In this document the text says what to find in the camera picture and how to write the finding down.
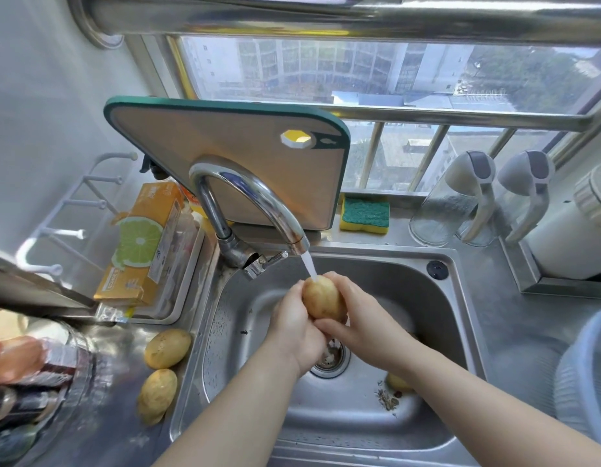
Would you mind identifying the person's right hand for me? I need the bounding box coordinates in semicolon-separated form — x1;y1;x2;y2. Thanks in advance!
313;271;421;373

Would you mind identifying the person's left hand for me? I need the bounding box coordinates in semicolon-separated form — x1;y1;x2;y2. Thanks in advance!
263;279;331;380

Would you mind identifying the wet yellow potato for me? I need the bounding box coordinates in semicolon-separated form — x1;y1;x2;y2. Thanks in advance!
301;275;349;324

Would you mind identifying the small potato under forearm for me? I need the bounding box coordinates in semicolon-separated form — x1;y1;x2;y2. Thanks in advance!
385;371;414;393

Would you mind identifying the person's right forearm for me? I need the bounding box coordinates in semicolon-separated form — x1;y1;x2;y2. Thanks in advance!
387;339;601;467

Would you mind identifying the person's left forearm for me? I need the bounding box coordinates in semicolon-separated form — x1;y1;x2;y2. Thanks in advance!
152;344;303;467

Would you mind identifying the steel sink drain strainer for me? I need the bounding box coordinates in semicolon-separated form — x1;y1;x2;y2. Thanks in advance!
310;338;352;380

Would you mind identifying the stainless steel sink basin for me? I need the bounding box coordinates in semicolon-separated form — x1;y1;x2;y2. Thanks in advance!
170;242;488;459

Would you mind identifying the chrome curved faucet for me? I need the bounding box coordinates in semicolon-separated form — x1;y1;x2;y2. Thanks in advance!
189;156;312;281

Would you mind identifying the yellow green sponge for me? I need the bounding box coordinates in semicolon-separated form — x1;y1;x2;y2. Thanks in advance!
339;194;391;235

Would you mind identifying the white plastic tray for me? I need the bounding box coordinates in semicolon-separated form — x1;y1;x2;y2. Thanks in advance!
96;222;207;326

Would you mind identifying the orange box with lime print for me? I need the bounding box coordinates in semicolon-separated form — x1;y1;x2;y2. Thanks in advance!
93;182;185;308

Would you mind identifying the green rimmed cutting board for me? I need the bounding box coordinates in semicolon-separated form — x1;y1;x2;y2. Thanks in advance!
104;96;352;231

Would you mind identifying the black clip behind board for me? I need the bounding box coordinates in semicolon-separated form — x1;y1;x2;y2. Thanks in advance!
139;152;171;181

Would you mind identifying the steel tray under canister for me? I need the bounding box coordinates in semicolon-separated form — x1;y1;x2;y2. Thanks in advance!
497;235;601;301

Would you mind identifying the white canister with ribbed lid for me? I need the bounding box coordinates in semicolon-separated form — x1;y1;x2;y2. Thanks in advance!
523;162;601;281

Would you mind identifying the translucent plastic basket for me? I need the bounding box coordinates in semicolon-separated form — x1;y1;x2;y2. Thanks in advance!
553;305;601;439

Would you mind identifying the steel overhead pipe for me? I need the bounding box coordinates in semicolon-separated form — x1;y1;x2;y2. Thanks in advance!
67;0;601;50

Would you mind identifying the dark sauce bottle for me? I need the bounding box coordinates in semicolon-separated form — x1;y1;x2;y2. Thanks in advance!
0;386;64;429

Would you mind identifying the white wall hook rack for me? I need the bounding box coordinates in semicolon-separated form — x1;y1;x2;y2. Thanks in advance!
15;151;140;283

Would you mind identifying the steel window guard rail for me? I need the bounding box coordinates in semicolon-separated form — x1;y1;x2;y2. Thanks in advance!
330;87;601;193

